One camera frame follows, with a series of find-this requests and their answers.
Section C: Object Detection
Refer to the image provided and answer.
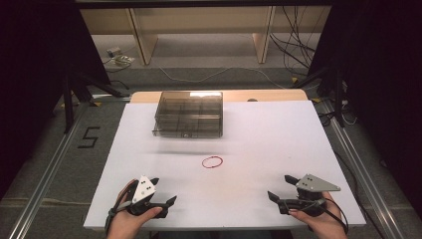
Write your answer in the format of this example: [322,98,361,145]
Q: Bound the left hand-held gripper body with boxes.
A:
[126,174,169,219]

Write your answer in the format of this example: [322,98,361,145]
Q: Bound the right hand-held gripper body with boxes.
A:
[278,173,342,217]

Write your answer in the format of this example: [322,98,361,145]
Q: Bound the red rubber band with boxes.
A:
[201,155,224,169]

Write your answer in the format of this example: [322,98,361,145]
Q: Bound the smoky transparent drawer box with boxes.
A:
[151,91,224,139]

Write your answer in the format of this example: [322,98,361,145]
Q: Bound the person's left hand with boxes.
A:
[106,178,164,239]

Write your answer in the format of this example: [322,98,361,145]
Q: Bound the person's right hand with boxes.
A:
[288,191,349,239]

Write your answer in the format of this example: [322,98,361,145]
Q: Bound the white table board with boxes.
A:
[83,100,366,231]

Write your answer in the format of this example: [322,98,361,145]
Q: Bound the black tape floor mark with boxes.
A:
[77,125,102,149]

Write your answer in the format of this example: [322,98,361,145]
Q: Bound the black metal stand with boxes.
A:
[61,71,130,133]
[293,66,347,128]

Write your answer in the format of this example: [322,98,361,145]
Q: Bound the white power strip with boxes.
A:
[110,55,136,68]

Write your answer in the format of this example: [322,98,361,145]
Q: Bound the dark curtain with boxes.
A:
[308,0,422,210]
[0,0,112,200]

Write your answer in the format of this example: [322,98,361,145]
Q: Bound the light wooden desk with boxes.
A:
[79,5,332,66]

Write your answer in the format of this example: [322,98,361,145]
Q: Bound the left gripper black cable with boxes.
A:
[104,180,137,235]

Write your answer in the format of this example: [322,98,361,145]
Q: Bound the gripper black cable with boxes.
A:
[307,197,350,235]
[104,180,137,235]

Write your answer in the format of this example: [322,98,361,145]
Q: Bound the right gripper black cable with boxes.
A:
[307,197,350,235]

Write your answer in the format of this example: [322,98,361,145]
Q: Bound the aluminium floor rail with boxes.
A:
[7,101,93,239]
[319,99,406,239]

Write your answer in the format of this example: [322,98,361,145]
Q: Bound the long white floor cable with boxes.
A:
[158,67,288,90]

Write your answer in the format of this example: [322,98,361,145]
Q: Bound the bundle of black cables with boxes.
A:
[269,5,327,73]

